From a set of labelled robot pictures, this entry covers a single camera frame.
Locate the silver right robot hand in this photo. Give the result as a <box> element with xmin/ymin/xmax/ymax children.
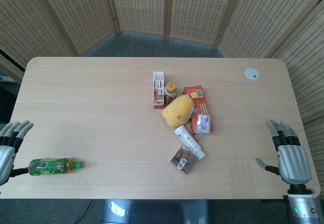
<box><xmin>255</xmin><ymin>119</ymin><xmax>313</xmax><ymax>186</ymax></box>

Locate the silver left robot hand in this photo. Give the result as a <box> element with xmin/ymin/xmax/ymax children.
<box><xmin>0</xmin><ymin>120</ymin><xmax>34</xmax><ymax>187</ymax></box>

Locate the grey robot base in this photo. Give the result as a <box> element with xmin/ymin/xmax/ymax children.
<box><xmin>101</xmin><ymin>199</ymin><xmax>211</xmax><ymax>224</ymax></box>

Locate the green tea bottle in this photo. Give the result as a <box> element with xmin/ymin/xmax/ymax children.
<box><xmin>28</xmin><ymin>157</ymin><xmax>85</xmax><ymax>176</ymax></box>

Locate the woven bamboo screen panel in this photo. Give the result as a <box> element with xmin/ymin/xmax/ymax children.
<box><xmin>0</xmin><ymin>0</ymin><xmax>78</xmax><ymax>83</ymax></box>
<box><xmin>215</xmin><ymin>0</ymin><xmax>324</xmax><ymax>58</ymax></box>
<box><xmin>35</xmin><ymin>0</ymin><xmax>121</xmax><ymax>55</ymax></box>
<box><xmin>108</xmin><ymin>0</ymin><xmax>170</xmax><ymax>40</ymax></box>
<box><xmin>272</xmin><ymin>11</ymin><xmax>324</xmax><ymax>192</ymax></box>
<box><xmin>167</xmin><ymin>0</ymin><xmax>245</xmax><ymax>48</ymax></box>

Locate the small clear purple box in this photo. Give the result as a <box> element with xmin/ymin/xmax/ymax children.
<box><xmin>197</xmin><ymin>113</ymin><xmax>212</xmax><ymax>135</ymax></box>

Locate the white cosmetic tube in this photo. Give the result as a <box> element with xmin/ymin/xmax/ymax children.
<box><xmin>174</xmin><ymin>125</ymin><xmax>206</xmax><ymax>160</ymax></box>

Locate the orange flat box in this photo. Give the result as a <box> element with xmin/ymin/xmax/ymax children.
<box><xmin>183</xmin><ymin>84</ymin><xmax>215</xmax><ymax>136</ymax></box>

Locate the yellow plush toy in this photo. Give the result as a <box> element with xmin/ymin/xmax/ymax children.
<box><xmin>161</xmin><ymin>94</ymin><xmax>196</xmax><ymax>128</ymax></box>

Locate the brown jar gold lid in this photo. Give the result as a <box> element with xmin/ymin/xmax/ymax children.
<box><xmin>164</xmin><ymin>81</ymin><xmax>178</xmax><ymax>108</ymax></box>

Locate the tall white red carton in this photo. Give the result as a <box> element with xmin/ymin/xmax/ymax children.
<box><xmin>152</xmin><ymin>71</ymin><xmax>167</xmax><ymax>110</ymax></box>

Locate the black floor cable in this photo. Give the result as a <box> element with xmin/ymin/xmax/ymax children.
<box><xmin>75</xmin><ymin>200</ymin><xmax>94</xmax><ymax>224</ymax></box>

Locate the white round cable grommet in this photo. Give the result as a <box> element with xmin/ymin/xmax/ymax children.
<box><xmin>244</xmin><ymin>67</ymin><xmax>261</xmax><ymax>81</ymax></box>

